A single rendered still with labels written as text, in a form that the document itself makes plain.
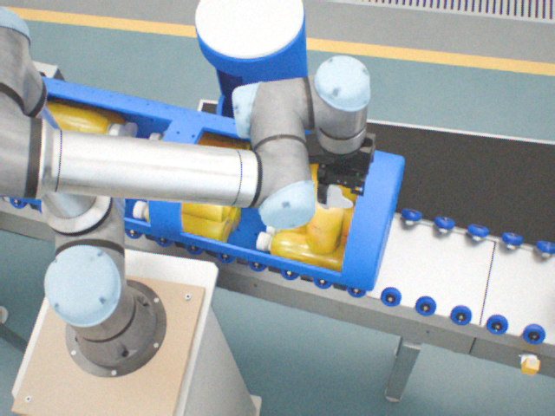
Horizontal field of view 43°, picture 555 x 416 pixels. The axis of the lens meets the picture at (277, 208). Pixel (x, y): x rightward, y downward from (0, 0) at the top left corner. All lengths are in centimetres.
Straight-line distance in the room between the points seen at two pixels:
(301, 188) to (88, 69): 241
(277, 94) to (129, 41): 234
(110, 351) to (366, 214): 52
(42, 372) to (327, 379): 130
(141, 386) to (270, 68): 89
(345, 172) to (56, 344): 63
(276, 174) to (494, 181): 181
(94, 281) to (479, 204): 172
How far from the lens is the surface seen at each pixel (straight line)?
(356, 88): 98
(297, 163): 94
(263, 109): 99
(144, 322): 131
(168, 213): 144
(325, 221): 132
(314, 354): 251
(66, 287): 118
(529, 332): 157
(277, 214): 92
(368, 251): 135
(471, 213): 259
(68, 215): 118
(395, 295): 154
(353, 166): 115
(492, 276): 165
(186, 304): 136
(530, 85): 313
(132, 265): 142
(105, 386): 135
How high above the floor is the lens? 242
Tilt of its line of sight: 63 degrees down
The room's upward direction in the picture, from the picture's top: 8 degrees counter-clockwise
